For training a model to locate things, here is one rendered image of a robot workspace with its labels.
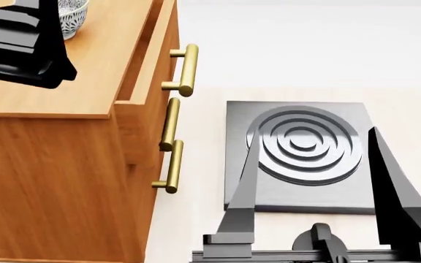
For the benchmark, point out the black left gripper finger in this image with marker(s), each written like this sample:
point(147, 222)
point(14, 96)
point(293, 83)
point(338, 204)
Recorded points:
point(58, 54)

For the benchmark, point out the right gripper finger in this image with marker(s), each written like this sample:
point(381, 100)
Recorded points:
point(239, 219)
point(393, 197)

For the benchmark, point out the white patterned bowl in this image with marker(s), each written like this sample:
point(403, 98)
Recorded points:
point(73, 19)

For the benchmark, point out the grey stove burner plate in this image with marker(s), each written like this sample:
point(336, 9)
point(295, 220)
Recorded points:
point(305, 191)

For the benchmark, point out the wooden cabinet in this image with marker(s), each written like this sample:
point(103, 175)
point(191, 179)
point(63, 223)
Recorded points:
point(49, 170)

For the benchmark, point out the open wooden drawer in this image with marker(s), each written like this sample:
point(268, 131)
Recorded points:
point(143, 109)

